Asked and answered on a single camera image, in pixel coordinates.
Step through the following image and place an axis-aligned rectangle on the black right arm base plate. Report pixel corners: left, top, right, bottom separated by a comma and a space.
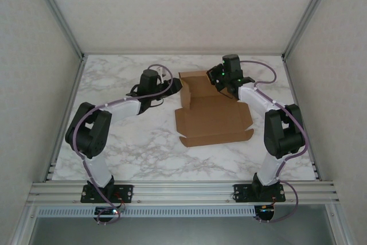
233, 183, 287, 203

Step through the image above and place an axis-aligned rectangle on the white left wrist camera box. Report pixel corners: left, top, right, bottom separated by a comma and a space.
156, 67, 170, 81

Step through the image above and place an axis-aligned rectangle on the wide aluminium mounting rail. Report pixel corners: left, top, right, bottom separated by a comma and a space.
28, 181, 341, 205

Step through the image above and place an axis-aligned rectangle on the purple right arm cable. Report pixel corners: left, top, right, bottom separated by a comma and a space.
242, 60, 310, 224

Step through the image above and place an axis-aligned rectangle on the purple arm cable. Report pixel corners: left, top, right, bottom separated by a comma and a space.
73, 63, 176, 225
242, 60, 310, 224

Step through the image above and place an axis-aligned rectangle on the grey metal panel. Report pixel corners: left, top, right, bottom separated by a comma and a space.
28, 216, 338, 245

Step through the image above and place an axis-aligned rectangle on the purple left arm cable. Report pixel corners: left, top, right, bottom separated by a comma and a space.
73, 63, 176, 225

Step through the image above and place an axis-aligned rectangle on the aluminium table edge rail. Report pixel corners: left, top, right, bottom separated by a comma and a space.
82, 52, 285, 57
282, 55, 323, 181
42, 55, 87, 182

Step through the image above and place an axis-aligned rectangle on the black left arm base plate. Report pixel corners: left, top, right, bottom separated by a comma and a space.
80, 183, 135, 204

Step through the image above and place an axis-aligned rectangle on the black controller board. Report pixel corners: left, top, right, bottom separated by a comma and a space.
94, 206, 121, 224
256, 204, 276, 223

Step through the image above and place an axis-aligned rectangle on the brown cardboard box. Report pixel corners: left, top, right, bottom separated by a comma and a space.
174, 70, 255, 148

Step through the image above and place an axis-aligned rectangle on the white slotted cable duct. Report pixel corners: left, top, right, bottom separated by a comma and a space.
37, 206, 256, 217

